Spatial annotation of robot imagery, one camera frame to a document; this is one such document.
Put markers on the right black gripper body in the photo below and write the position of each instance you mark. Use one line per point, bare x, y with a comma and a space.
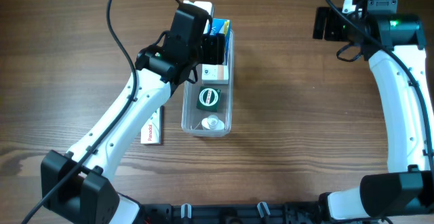
347, 28

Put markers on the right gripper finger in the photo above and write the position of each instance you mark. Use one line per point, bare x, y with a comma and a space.
333, 27
320, 22

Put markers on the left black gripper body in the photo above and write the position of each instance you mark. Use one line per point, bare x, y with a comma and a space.
195, 49

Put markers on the blue Vicks VapoDrops box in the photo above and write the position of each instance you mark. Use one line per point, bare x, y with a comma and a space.
222, 26

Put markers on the white Hansaplast plaster box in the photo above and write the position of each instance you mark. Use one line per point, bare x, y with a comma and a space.
215, 74

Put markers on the small green square box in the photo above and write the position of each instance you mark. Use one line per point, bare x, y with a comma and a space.
208, 99

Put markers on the small white bottle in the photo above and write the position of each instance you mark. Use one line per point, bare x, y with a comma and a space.
212, 122

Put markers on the white Panadol tablet box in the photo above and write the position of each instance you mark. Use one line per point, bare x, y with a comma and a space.
151, 132

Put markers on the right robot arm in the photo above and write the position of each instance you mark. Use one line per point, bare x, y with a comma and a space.
393, 44

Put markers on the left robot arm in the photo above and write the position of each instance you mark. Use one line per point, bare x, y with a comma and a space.
77, 185

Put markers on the clear plastic container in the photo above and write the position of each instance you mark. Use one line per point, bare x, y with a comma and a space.
192, 116

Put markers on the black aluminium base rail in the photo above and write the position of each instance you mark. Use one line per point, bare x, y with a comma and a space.
260, 213

